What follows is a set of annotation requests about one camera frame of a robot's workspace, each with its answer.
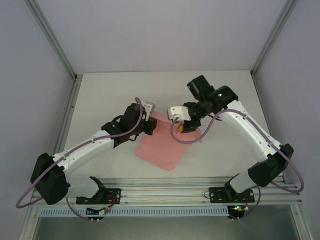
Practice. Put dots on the pink paper box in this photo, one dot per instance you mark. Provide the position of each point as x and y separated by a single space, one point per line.
162 150

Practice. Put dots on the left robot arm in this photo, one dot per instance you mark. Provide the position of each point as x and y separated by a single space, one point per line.
82 153

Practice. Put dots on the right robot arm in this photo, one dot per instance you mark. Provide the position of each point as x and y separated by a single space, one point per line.
250 135

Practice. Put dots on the aluminium mounting rails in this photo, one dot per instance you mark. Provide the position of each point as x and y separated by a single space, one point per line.
162 190

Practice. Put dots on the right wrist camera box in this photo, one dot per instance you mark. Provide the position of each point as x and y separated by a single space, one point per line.
178 112

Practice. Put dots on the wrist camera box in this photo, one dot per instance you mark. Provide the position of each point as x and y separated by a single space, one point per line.
178 112
149 106

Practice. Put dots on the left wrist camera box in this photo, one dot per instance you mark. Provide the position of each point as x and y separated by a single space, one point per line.
149 106

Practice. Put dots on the aluminium table side rail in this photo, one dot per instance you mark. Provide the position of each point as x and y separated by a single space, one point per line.
268 120
68 112

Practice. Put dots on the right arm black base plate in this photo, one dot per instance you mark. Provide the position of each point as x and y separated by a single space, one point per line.
217 196

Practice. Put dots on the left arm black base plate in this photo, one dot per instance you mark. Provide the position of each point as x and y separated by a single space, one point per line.
112 196

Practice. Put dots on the aluminium frame post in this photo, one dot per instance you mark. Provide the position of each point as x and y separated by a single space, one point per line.
52 40
272 37

